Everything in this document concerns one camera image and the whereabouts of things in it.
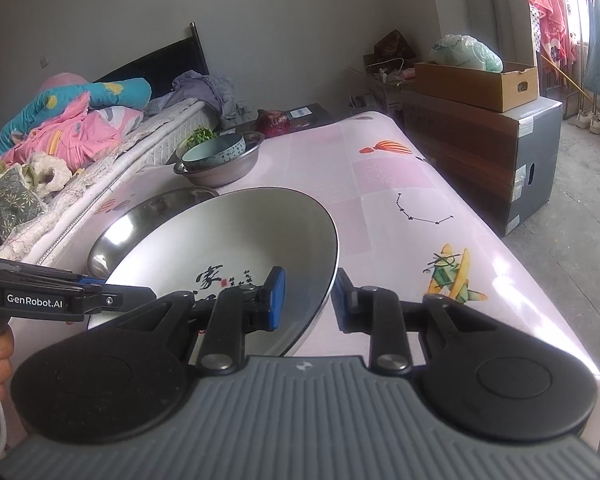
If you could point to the dark flat carton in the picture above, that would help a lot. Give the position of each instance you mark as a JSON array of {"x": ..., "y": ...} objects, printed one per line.
[{"x": 305, "y": 115}]

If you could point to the dark bed headboard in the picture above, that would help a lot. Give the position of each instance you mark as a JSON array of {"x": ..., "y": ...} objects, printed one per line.
[{"x": 170, "y": 60}]

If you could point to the pale green plastic bag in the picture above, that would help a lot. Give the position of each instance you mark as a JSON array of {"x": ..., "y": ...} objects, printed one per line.
[{"x": 465, "y": 52}]

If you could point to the shallow steel plate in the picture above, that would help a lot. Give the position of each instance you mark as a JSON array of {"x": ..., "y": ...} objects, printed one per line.
[{"x": 130, "y": 230}]

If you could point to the deep steel bowl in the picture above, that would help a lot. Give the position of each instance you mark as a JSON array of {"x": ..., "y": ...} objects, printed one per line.
[{"x": 225, "y": 170}]

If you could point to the leafy green vegetable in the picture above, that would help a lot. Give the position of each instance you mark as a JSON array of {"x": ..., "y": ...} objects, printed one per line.
[{"x": 200, "y": 136}]

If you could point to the teal ceramic bowl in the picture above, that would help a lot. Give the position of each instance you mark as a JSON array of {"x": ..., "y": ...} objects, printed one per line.
[{"x": 215, "y": 152}]

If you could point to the large wood-print carton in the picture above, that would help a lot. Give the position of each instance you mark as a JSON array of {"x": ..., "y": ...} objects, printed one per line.
[{"x": 470, "y": 160}]

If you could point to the metal drying rack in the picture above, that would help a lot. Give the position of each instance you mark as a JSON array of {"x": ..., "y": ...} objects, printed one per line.
[{"x": 580, "y": 10}]

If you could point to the white fuzzy cloth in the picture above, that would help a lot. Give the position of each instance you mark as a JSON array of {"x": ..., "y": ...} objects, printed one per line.
[{"x": 45, "y": 170}]

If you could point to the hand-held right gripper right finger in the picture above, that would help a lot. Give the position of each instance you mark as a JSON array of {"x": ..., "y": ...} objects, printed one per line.
[{"x": 341, "y": 300}]

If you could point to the open cardboard box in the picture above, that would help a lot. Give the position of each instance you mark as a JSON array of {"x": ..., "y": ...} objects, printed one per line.
[{"x": 470, "y": 87}]

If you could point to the brown paper bag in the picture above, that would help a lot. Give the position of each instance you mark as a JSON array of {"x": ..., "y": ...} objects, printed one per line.
[{"x": 395, "y": 45}]

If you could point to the dark red plastic bag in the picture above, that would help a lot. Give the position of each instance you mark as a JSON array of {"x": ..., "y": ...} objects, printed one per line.
[{"x": 275, "y": 122}]

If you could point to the pink pillow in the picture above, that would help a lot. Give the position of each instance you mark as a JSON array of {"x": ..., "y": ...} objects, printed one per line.
[{"x": 62, "y": 84}]

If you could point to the pink printed tablecloth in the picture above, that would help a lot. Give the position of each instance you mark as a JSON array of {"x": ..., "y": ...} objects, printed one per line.
[{"x": 380, "y": 200}]

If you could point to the white plate with calligraphy print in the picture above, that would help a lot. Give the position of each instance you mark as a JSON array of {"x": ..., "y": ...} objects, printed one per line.
[{"x": 220, "y": 240}]

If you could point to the yellow stick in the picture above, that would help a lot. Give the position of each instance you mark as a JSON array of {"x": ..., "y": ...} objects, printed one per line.
[{"x": 565, "y": 72}]

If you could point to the green leaf-print pillow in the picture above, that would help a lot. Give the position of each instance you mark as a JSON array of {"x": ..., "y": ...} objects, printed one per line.
[{"x": 15, "y": 205}]

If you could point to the grey clothes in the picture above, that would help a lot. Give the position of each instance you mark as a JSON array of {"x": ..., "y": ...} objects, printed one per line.
[{"x": 205, "y": 90}]

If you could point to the pink hanging garment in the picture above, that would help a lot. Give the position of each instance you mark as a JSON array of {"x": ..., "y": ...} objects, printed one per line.
[{"x": 550, "y": 15}]

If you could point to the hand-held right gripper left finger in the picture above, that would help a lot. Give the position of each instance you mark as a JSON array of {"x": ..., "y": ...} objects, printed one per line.
[{"x": 277, "y": 295}]

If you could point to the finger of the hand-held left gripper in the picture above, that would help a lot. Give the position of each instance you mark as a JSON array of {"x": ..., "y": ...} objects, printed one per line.
[
  {"x": 55, "y": 276},
  {"x": 120, "y": 300}
]

